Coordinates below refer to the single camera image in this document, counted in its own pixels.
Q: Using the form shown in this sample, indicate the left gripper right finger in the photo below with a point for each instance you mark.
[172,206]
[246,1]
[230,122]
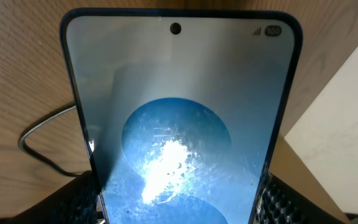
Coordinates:
[278,203]

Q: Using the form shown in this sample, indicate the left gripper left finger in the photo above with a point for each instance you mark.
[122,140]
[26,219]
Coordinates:
[74,203]

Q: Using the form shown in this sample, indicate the blue Galaxy smartphone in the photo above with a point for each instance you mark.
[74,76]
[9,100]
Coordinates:
[180,109]

